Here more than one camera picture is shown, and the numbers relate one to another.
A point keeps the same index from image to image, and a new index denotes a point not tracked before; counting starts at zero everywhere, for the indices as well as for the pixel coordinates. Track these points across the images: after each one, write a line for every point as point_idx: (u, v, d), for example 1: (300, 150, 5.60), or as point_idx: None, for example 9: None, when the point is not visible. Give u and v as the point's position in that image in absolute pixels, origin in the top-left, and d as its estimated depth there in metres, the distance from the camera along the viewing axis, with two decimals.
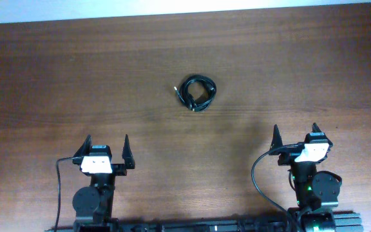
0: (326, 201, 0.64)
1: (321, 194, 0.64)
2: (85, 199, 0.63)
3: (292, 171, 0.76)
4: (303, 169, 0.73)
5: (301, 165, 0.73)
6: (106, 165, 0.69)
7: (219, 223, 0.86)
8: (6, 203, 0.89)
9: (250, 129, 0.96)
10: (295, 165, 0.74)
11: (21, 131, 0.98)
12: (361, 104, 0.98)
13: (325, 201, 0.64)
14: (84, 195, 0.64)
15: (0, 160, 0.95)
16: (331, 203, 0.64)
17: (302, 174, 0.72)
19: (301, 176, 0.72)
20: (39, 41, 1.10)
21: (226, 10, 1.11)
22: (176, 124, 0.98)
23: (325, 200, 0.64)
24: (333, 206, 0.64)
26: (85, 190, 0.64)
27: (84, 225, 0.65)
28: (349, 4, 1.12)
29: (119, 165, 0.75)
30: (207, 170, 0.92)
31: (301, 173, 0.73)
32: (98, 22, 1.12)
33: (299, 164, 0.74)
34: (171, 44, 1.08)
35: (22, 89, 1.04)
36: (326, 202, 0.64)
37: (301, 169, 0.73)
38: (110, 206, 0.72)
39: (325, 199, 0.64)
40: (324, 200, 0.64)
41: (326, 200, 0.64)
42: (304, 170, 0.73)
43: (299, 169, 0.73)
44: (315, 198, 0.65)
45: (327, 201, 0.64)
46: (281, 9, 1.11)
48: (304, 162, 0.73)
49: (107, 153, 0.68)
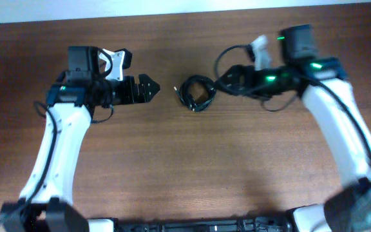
0: (321, 95, 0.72)
1: (330, 104, 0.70)
2: (82, 60, 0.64)
3: (256, 73, 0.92)
4: (286, 48, 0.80)
5: (292, 41, 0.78)
6: (120, 56, 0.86)
7: (219, 223, 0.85)
8: (7, 203, 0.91)
9: (251, 129, 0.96)
10: (297, 30, 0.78)
11: (22, 131, 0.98)
12: (361, 104, 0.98)
13: (333, 112, 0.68)
14: (84, 53, 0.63)
15: (1, 160, 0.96)
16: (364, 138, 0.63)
17: (297, 51, 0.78)
19: (294, 57, 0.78)
20: (39, 40, 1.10)
21: (225, 9, 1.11)
22: (176, 124, 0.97)
23: (343, 113, 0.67)
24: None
26: (94, 48, 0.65)
27: (95, 77, 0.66)
28: (347, 4, 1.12)
29: (130, 81, 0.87)
30: (207, 170, 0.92)
31: (288, 51, 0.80)
32: (98, 21, 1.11)
33: (297, 37, 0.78)
34: (171, 44, 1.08)
35: (23, 89, 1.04)
36: (323, 93, 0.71)
37: (299, 45, 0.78)
38: (102, 96, 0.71)
39: (332, 99, 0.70)
40: (323, 91, 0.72)
41: (329, 82, 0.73)
42: (286, 48, 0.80)
43: (293, 41, 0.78)
44: (312, 87, 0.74)
45: (327, 98, 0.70)
46: (281, 9, 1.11)
48: (305, 31, 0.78)
49: (125, 51, 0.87)
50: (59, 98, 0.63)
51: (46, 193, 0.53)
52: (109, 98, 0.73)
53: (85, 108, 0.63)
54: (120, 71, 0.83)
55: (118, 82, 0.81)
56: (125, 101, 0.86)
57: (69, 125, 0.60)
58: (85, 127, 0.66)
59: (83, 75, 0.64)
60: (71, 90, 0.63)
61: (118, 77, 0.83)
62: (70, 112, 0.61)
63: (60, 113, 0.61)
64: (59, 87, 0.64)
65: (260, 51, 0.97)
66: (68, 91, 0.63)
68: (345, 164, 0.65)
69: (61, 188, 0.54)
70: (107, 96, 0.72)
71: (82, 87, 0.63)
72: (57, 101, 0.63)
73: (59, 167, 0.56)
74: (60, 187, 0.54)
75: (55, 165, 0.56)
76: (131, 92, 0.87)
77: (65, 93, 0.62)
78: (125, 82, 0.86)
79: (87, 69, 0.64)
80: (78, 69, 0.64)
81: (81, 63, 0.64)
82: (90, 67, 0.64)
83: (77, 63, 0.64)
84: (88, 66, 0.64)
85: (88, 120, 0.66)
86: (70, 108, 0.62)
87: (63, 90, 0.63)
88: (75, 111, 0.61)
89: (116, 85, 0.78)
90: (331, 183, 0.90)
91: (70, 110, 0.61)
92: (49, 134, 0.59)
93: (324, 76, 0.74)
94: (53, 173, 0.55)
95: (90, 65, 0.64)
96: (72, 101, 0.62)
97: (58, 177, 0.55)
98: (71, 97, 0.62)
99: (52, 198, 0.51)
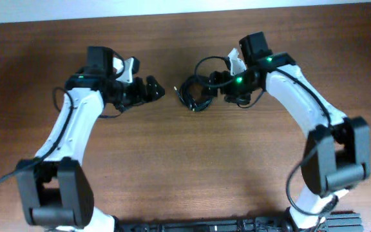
0: (275, 79, 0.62)
1: (285, 82, 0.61)
2: (100, 58, 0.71)
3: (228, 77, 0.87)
4: (246, 51, 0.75)
5: (247, 45, 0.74)
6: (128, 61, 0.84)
7: (219, 223, 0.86)
8: (5, 203, 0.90)
9: (251, 129, 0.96)
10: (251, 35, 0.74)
11: (21, 131, 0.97)
12: (362, 104, 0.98)
13: (287, 88, 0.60)
14: (101, 51, 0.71)
15: (0, 160, 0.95)
16: (315, 98, 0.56)
17: (251, 49, 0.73)
19: (251, 57, 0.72)
20: (39, 40, 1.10)
21: (225, 9, 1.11)
22: (176, 124, 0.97)
23: (295, 86, 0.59)
24: (343, 113, 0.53)
26: (110, 48, 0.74)
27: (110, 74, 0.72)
28: (346, 4, 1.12)
29: (138, 82, 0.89)
30: (207, 170, 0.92)
31: (246, 53, 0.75)
32: (98, 21, 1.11)
33: (252, 40, 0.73)
34: (171, 44, 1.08)
35: (23, 89, 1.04)
36: (277, 75, 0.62)
37: (254, 47, 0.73)
38: (113, 94, 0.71)
39: (284, 78, 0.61)
40: (277, 73, 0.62)
41: (285, 67, 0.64)
42: (243, 53, 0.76)
43: (250, 46, 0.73)
44: (269, 74, 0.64)
45: (278, 77, 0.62)
46: (280, 9, 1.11)
48: (259, 36, 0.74)
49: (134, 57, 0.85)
50: (76, 85, 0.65)
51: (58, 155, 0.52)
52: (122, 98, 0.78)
53: (99, 94, 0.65)
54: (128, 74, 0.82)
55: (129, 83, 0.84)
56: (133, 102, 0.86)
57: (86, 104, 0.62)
58: (98, 112, 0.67)
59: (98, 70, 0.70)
60: (85, 82, 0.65)
61: (127, 79, 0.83)
62: (87, 96, 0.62)
63: (76, 94, 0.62)
64: (76, 77, 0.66)
65: (235, 61, 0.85)
66: (83, 82, 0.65)
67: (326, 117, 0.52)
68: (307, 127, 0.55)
69: (73, 153, 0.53)
70: (117, 96, 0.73)
71: (95, 81, 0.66)
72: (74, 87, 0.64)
73: (73, 135, 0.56)
74: (72, 152, 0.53)
75: (69, 132, 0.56)
76: (140, 93, 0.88)
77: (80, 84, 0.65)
78: (135, 84, 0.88)
79: (103, 64, 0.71)
80: (95, 66, 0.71)
81: (98, 60, 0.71)
82: (105, 64, 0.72)
83: (95, 60, 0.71)
84: (104, 64, 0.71)
85: (102, 107, 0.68)
86: (87, 91, 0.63)
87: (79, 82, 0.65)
88: (90, 96, 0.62)
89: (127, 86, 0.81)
90: None
91: (85, 96, 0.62)
92: (66, 109, 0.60)
93: (280, 65, 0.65)
94: (66, 138, 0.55)
95: (105, 62, 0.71)
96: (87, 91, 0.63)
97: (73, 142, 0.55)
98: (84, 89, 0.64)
99: (66, 157, 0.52)
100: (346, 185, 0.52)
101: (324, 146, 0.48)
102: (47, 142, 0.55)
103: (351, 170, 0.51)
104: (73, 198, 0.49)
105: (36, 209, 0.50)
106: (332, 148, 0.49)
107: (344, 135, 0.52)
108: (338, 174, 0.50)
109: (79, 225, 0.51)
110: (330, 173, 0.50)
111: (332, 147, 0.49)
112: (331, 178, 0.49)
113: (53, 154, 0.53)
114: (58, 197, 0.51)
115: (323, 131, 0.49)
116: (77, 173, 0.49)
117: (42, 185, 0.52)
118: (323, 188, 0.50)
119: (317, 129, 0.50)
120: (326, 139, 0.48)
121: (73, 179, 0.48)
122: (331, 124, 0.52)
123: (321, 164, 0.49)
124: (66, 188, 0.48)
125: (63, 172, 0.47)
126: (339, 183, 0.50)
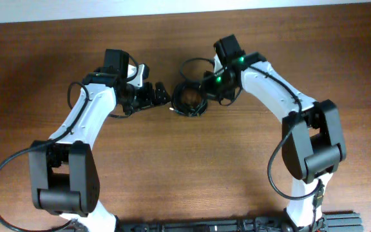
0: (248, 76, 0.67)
1: (257, 77, 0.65)
2: (116, 59, 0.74)
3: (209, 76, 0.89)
4: (220, 55, 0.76)
5: (221, 48, 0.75)
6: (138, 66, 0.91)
7: (219, 223, 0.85)
8: (4, 203, 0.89)
9: (250, 129, 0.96)
10: (224, 39, 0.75)
11: (20, 131, 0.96)
12: (362, 103, 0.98)
13: (259, 82, 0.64)
14: (118, 53, 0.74)
15: None
16: (285, 87, 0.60)
17: (225, 51, 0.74)
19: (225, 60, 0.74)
20: (41, 40, 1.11)
21: (225, 10, 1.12)
22: (176, 124, 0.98)
23: (267, 79, 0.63)
24: (311, 98, 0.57)
26: (127, 54, 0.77)
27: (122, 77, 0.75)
28: (344, 5, 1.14)
29: (149, 87, 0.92)
30: (207, 170, 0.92)
31: (220, 55, 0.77)
32: (99, 21, 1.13)
33: (225, 42, 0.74)
34: (171, 43, 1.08)
35: (23, 87, 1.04)
36: (250, 72, 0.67)
37: (228, 48, 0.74)
38: (122, 95, 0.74)
39: (256, 73, 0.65)
40: (249, 70, 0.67)
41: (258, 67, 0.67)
42: (218, 55, 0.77)
43: (223, 49, 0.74)
44: (243, 72, 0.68)
45: (250, 73, 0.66)
46: (279, 9, 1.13)
48: (232, 39, 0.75)
49: (144, 64, 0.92)
50: (92, 82, 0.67)
51: (71, 138, 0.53)
52: (130, 100, 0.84)
53: (113, 91, 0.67)
54: (140, 78, 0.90)
55: (137, 87, 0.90)
56: (138, 106, 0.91)
57: (100, 98, 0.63)
58: (109, 108, 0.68)
59: (114, 71, 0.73)
60: (100, 80, 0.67)
61: (137, 83, 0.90)
62: (102, 90, 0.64)
63: (91, 89, 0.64)
64: (93, 75, 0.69)
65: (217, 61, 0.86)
66: (96, 80, 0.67)
67: (296, 104, 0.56)
68: (281, 117, 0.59)
69: (85, 138, 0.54)
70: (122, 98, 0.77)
71: (110, 79, 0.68)
72: (90, 83, 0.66)
73: (87, 123, 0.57)
74: (84, 138, 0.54)
75: (84, 120, 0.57)
76: (149, 97, 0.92)
77: (94, 81, 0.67)
78: (145, 87, 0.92)
79: (119, 66, 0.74)
80: (111, 67, 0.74)
81: (114, 62, 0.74)
82: (122, 66, 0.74)
83: (111, 62, 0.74)
84: (119, 66, 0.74)
85: (113, 104, 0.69)
86: (102, 87, 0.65)
87: (95, 80, 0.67)
88: (104, 91, 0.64)
89: (134, 90, 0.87)
90: (331, 183, 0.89)
91: (102, 91, 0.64)
92: (81, 100, 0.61)
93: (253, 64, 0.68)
94: (80, 125, 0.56)
95: (122, 64, 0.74)
96: (104, 86, 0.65)
97: (85, 130, 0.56)
98: (97, 84, 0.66)
99: (77, 140, 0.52)
100: (325, 166, 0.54)
101: (297, 130, 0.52)
102: (60, 127, 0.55)
103: (329, 152, 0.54)
104: (78, 182, 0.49)
105: (44, 192, 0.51)
106: (306, 131, 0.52)
107: (318, 120, 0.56)
108: (315, 156, 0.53)
109: (84, 211, 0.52)
110: (310, 158, 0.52)
111: (305, 129, 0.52)
112: (310, 161, 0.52)
113: (66, 138, 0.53)
114: (67, 182, 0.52)
115: (294, 118, 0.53)
116: (87, 158, 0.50)
117: (51, 167, 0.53)
118: (303, 172, 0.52)
119: (290, 118, 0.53)
120: (298, 123, 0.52)
121: (83, 163, 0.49)
122: (302, 110, 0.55)
123: (299, 149, 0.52)
124: (73, 171, 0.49)
125: (73, 154, 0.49)
126: (317, 166, 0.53)
